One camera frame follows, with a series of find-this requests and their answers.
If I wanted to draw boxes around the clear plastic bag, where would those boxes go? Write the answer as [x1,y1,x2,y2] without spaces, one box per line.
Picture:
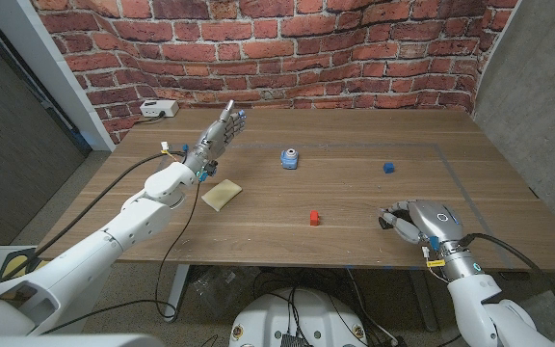
[188,267,254,314]

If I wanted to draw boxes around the yellow sponge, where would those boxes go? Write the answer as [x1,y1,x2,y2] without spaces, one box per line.
[200,178,243,212]

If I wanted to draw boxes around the yellow and black floor pedal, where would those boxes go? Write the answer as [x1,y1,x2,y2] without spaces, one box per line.
[0,248,42,283]

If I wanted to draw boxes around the black power strip cable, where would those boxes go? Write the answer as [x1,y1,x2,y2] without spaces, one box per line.
[135,111,166,125]

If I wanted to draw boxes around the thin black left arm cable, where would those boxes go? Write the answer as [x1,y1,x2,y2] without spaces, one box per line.
[40,180,201,334]

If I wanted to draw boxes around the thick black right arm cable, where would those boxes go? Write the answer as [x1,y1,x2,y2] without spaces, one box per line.
[458,232,555,337]

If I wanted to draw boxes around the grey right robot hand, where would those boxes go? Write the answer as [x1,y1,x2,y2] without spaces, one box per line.
[378,199,485,283]

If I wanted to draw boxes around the grey table leg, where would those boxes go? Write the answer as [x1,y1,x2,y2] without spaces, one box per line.
[164,263,192,323]
[408,269,438,333]

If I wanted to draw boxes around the red brick printed backdrop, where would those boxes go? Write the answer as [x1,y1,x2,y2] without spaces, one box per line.
[29,0,519,146]

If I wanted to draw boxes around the white door frame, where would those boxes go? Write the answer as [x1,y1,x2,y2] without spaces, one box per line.
[0,0,115,151]

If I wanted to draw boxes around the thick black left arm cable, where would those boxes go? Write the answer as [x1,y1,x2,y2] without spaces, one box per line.
[0,151,187,283]

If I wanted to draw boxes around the black stapler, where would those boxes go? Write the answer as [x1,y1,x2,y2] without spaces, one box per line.
[378,211,418,231]

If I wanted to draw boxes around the white cable under table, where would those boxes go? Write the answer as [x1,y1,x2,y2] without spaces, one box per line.
[344,267,395,343]

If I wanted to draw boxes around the blue tape dispenser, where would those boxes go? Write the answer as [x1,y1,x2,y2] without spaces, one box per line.
[279,147,300,171]

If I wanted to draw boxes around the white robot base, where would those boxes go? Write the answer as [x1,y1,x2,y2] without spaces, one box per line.
[227,287,369,347]

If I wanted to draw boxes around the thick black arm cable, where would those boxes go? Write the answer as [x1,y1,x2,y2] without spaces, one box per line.
[458,232,555,337]
[0,151,187,283]

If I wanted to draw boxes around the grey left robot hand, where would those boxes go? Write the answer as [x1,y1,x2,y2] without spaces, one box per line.
[182,99,248,175]

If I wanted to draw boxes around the white power strip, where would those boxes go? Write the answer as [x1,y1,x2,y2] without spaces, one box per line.
[139,99,180,119]

